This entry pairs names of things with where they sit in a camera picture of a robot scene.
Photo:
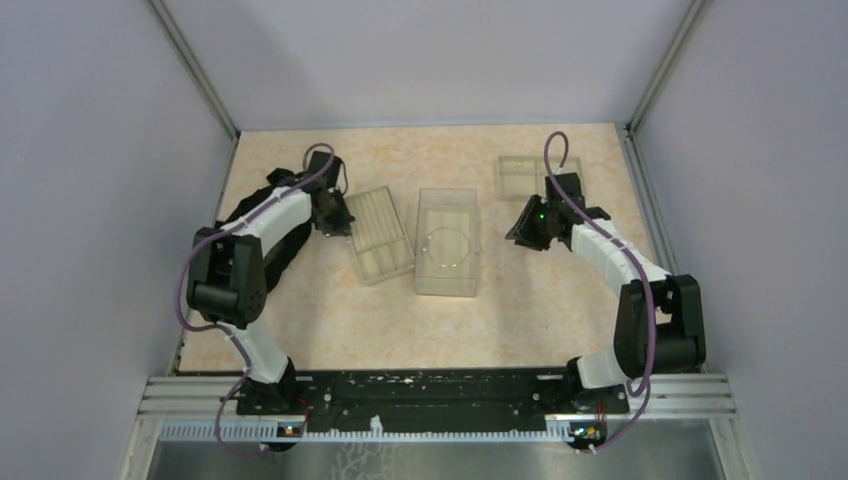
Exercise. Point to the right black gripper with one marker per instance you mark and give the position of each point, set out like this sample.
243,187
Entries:
522,232

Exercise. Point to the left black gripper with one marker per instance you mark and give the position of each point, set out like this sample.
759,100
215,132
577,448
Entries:
343,225

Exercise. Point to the beige slotted ring tray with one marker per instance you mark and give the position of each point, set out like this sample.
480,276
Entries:
379,241

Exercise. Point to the clear plastic box cover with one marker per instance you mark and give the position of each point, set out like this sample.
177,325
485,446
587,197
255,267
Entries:
448,242

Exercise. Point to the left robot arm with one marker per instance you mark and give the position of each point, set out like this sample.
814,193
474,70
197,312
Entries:
235,264

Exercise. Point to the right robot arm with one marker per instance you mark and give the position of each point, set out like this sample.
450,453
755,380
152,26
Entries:
659,324

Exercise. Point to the beige compartment tray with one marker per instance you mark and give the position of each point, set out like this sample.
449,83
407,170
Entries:
519,177

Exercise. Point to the black cloth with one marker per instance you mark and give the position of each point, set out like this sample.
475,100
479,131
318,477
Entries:
283,228

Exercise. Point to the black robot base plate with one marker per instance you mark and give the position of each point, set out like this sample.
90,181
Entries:
430,401

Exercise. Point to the white slotted cable duct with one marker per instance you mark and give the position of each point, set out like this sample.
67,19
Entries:
269,431

